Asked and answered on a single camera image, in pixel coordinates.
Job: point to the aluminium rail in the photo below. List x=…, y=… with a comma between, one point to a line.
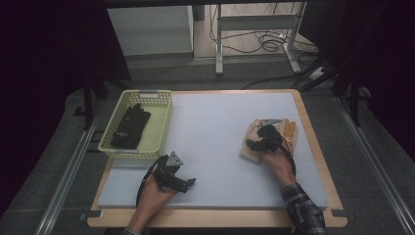
x=378, y=166
x=65, y=182

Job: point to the black glove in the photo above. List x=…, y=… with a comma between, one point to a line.
x=129, y=130
x=146, y=117

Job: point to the white cabinet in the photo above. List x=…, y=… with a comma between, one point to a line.
x=153, y=31

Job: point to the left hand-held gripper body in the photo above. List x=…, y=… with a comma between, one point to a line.
x=168, y=176

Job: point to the white metal desk frame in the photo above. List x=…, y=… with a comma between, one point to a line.
x=257, y=23

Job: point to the cream knit glove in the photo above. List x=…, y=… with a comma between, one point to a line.
x=249, y=155
x=290, y=130

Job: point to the white power strip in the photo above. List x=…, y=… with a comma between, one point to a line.
x=317, y=73

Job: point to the person's right hand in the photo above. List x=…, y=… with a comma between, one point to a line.
x=279, y=163

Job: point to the black table corner bracket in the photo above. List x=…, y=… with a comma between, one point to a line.
x=339, y=213
x=91, y=214

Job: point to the yellow-green plastic basket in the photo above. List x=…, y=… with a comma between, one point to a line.
x=156, y=130

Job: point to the black metal stand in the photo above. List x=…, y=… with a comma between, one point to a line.
x=88, y=101
x=354, y=98

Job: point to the white foam mat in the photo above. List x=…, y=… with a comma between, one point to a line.
x=208, y=147

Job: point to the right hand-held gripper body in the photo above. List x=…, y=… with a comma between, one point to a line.
x=270, y=138

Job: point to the person's left hand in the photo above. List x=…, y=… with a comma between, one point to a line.
x=155, y=196

